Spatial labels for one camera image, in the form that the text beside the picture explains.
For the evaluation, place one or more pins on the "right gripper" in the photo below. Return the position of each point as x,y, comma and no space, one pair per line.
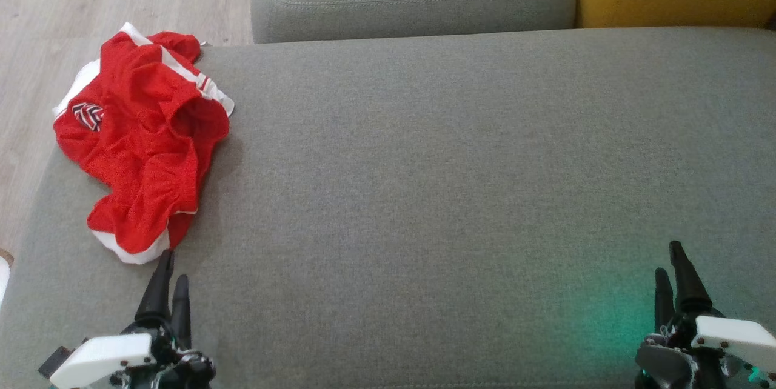
733,337

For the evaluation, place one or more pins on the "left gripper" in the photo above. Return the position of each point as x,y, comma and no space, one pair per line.
109,359

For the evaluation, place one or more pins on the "red white shorts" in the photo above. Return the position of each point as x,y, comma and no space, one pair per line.
133,83

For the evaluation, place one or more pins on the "white brown-topped floor object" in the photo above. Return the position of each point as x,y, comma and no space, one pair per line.
3,277

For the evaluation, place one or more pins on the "grey fabric sofa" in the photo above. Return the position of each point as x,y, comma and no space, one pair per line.
461,195

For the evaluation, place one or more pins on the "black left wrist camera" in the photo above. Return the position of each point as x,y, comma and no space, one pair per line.
54,362

